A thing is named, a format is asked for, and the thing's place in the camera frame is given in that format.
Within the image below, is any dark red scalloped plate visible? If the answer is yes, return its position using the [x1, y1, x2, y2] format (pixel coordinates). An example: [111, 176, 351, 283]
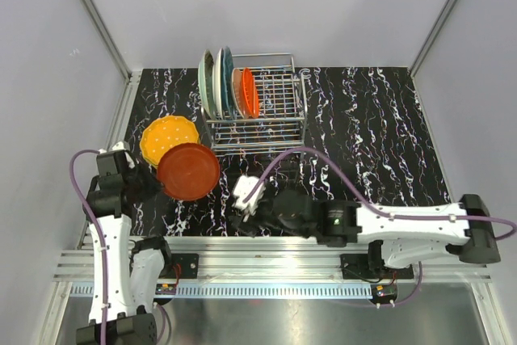
[157, 143, 220, 201]

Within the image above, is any yellow scalloped plate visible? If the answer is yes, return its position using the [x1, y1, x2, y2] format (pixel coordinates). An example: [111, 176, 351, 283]
[140, 116, 200, 168]

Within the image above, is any red-orange scalloped plate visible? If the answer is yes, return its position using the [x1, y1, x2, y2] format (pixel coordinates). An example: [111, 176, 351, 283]
[242, 68, 260, 119]

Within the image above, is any cream plate with dark patch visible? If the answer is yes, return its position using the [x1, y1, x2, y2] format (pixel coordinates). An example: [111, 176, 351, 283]
[232, 68, 246, 119]

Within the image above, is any light green flower plate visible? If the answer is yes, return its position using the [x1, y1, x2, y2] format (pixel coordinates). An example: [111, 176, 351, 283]
[198, 49, 216, 120]

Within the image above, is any white plate teal rim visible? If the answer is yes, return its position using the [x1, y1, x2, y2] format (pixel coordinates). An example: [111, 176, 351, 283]
[212, 48, 224, 119]

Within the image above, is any dark teal plate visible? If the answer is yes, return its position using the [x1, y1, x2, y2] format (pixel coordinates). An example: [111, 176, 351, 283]
[221, 46, 236, 120]

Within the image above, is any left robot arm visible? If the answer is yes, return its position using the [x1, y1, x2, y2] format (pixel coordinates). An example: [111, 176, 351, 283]
[75, 141, 174, 344]

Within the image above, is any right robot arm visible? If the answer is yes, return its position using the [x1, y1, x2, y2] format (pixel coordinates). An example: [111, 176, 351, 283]
[233, 188, 501, 278]

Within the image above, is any left controller board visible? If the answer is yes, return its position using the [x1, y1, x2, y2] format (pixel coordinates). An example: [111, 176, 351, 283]
[156, 284, 177, 295]

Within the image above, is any controller board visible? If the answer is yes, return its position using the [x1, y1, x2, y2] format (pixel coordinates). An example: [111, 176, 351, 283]
[372, 284, 398, 300]
[156, 284, 177, 295]

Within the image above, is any right controller board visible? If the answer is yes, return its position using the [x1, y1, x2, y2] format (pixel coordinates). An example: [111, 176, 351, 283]
[372, 284, 398, 300]

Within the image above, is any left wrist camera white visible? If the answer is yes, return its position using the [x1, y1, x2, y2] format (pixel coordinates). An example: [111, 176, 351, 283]
[109, 141, 137, 169]

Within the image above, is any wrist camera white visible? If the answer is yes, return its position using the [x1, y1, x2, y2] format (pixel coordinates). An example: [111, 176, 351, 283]
[232, 175, 265, 215]
[109, 141, 137, 169]

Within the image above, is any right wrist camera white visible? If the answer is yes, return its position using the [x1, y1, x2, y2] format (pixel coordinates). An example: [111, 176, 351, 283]
[232, 175, 265, 215]

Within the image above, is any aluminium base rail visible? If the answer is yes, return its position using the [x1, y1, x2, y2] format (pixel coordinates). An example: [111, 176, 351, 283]
[53, 234, 491, 300]

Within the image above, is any left aluminium frame post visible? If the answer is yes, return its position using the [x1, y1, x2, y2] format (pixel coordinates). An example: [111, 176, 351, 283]
[58, 0, 141, 87]

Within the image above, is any aluminium frame post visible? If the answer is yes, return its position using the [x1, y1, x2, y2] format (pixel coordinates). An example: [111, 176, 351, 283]
[407, 0, 485, 78]
[58, 0, 141, 87]

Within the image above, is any metal wire dish rack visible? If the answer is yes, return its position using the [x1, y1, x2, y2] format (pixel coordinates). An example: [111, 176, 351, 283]
[197, 48, 308, 157]

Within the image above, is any right aluminium frame post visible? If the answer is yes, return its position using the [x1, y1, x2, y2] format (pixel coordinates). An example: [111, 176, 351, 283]
[407, 0, 485, 78]

